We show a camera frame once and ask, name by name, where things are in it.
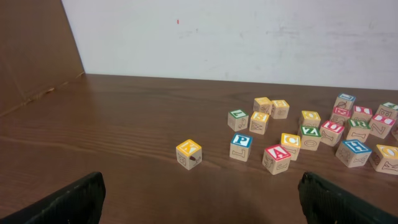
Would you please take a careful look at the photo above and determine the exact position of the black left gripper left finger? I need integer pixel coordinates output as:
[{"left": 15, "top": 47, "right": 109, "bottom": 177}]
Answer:
[{"left": 1, "top": 172, "right": 106, "bottom": 224}]

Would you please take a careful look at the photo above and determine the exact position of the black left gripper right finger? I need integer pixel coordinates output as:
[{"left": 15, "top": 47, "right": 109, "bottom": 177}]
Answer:
[{"left": 298, "top": 172, "right": 397, "bottom": 224}]

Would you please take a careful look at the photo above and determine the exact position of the yellow C block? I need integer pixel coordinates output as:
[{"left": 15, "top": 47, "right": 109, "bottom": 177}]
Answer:
[{"left": 280, "top": 133, "right": 301, "bottom": 161}]

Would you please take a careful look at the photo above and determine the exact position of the yellow O block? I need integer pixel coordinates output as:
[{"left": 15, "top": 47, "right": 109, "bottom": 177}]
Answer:
[{"left": 369, "top": 144, "right": 398, "bottom": 175}]

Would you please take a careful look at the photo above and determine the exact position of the green R block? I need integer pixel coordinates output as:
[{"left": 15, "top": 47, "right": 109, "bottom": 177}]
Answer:
[{"left": 345, "top": 119, "right": 371, "bottom": 142}]

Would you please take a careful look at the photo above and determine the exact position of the blue H block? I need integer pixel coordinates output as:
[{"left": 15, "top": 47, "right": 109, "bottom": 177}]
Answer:
[{"left": 335, "top": 139, "right": 372, "bottom": 168}]

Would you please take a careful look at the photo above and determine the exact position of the red A block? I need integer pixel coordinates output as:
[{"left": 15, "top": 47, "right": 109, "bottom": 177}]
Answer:
[{"left": 262, "top": 144, "right": 292, "bottom": 175}]

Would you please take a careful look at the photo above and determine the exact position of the green Z block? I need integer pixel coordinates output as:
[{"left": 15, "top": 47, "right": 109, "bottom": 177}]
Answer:
[{"left": 298, "top": 125, "right": 321, "bottom": 151}]

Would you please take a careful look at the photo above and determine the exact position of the red U block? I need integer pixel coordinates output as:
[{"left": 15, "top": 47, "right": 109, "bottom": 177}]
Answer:
[{"left": 320, "top": 121, "right": 345, "bottom": 146}]

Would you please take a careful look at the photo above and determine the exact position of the yellow Q block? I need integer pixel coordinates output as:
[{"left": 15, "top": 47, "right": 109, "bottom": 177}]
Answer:
[{"left": 298, "top": 111, "right": 321, "bottom": 128}]

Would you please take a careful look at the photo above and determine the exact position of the red E block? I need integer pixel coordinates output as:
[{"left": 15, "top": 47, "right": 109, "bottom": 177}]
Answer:
[{"left": 330, "top": 107, "right": 351, "bottom": 126}]

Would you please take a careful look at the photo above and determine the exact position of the red I block front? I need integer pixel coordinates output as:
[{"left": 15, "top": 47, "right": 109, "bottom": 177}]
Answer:
[{"left": 369, "top": 114, "right": 396, "bottom": 139}]

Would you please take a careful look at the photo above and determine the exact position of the red i block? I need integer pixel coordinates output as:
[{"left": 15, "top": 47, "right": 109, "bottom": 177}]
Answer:
[
  {"left": 351, "top": 105, "right": 373, "bottom": 122},
  {"left": 369, "top": 114, "right": 396, "bottom": 139}
]

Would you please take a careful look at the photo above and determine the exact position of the red I block back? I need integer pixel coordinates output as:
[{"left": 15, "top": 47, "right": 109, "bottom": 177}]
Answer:
[{"left": 351, "top": 105, "right": 373, "bottom": 122}]

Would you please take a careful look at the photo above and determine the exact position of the blue P block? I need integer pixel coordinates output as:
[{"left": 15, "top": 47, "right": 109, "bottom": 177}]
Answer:
[{"left": 229, "top": 133, "right": 253, "bottom": 162}]

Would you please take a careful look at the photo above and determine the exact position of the yellow s block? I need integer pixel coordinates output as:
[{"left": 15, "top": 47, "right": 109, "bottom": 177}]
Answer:
[
  {"left": 249, "top": 111, "right": 269, "bottom": 135},
  {"left": 271, "top": 100, "right": 290, "bottom": 119}
]

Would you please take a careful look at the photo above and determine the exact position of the yellow S block back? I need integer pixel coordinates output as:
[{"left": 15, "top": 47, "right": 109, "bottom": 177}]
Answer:
[{"left": 271, "top": 100, "right": 290, "bottom": 119}]

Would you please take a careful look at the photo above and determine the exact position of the blue L block back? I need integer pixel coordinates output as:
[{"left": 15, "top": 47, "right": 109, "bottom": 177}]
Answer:
[{"left": 334, "top": 93, "right": 356, "bottom": 110}]

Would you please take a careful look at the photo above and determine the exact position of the green 4 block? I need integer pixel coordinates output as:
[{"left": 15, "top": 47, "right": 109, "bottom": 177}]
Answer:
[{"left": 376, "top": 102, "right": 398, "bottom": 119}]

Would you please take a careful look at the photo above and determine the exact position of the yellow W block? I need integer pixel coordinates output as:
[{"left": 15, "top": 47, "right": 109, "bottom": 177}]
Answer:
[{"left": 253, "top": 97, "right": 273, "bottom": 114}]

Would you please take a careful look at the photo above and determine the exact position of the yellow K block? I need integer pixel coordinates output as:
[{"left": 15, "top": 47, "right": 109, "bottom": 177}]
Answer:
[{"left": 176, "top": 139, "right": 203, "bottom": 170}]

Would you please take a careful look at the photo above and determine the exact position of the green 7 block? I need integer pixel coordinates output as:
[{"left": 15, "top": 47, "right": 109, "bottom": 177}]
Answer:
[{"left": 228, "top": 109, "right": 249, "bottom": 132}]

